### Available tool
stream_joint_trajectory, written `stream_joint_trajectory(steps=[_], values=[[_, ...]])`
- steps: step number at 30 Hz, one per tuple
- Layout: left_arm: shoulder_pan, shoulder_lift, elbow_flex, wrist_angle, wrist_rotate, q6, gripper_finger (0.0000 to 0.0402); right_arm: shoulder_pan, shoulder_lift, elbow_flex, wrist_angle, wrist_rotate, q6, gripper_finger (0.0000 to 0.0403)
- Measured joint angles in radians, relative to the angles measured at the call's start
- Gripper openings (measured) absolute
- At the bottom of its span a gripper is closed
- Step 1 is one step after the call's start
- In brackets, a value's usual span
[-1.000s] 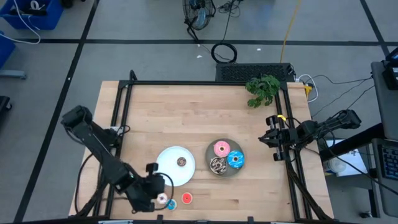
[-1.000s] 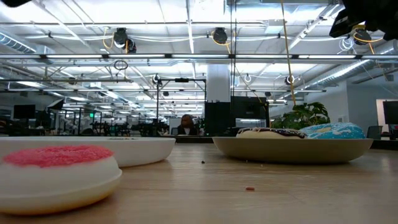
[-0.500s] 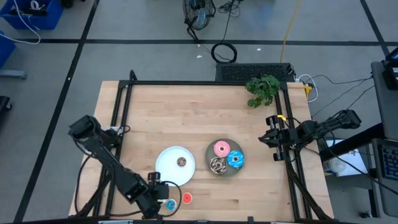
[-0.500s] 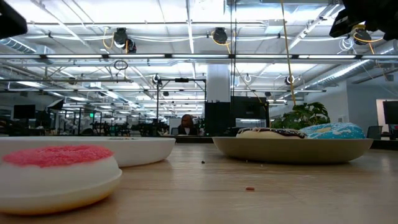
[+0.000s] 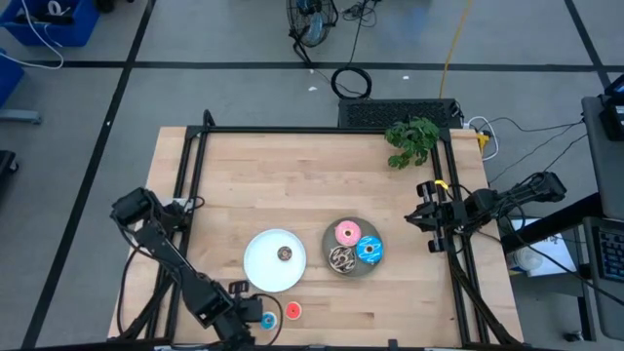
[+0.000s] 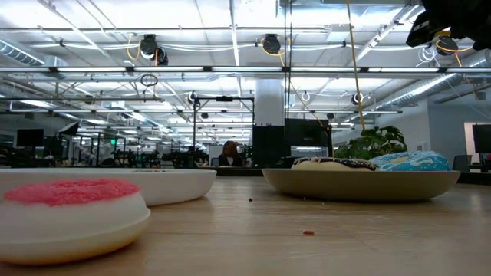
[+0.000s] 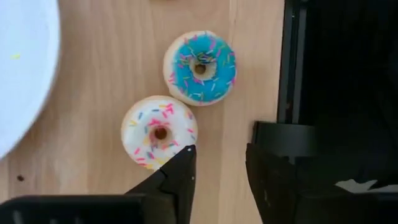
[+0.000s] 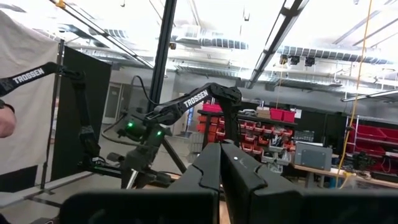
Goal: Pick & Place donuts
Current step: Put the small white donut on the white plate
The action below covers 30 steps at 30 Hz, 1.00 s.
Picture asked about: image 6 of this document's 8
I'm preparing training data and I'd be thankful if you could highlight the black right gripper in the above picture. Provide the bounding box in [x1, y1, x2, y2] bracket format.
[405, 0, 491, 51]

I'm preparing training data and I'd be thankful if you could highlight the large blue donut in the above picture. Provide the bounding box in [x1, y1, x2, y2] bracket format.
[368, 150, 452, 173]

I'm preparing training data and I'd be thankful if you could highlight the large chocolate sprinkled donut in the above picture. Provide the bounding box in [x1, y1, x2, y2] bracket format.
[291, 156, 380, 172]

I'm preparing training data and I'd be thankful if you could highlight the small red donut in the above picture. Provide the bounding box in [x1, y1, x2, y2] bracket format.
[0, 178, 151, 266]

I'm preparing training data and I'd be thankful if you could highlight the black monitor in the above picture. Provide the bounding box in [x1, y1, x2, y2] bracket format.
[15, 129, 44, 147]
[472, 124, 491, 154]

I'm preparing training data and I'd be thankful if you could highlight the grey office chair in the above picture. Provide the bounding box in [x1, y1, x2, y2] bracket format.
[452, 154, 473, 173]

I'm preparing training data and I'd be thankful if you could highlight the green leafy plant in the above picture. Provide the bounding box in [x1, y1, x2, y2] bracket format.
[333, 125, 408, 161]

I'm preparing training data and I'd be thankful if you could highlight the grey round plate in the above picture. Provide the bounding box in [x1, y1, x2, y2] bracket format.
[262, 168, 461, 203]

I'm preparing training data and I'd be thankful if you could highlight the white building column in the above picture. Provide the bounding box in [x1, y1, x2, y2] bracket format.
[255, 78, 285, 127]

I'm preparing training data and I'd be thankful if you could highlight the black cabinet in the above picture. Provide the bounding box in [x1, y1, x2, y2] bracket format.
[252, 118, 333, 168]

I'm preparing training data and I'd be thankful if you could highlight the person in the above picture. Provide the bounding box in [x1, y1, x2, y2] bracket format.
[218, 140, 243, 168]

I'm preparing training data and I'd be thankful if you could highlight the white board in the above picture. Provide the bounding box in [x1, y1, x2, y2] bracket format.
[209, 145, 222, 168]

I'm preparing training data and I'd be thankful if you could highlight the white round plate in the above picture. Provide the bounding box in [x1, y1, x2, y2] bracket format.
[0, 167, 218, 207]

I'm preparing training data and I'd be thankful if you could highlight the black ceiling cable reel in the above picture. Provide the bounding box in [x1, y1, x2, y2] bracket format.
[262, 33, 282, 55]
[140, 34, 169, 66]
[435, 36, 460, 57]

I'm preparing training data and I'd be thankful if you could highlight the yellow hanging cable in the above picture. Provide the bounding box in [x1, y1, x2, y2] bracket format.
[344, 0, 367, 131]

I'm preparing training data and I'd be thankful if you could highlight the black hanging cable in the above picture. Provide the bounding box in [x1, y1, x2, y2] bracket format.
[284, 0, 293, 120]

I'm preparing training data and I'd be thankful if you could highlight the black background gantry frame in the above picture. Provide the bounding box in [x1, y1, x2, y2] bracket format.
[193, 97, 255, 154]

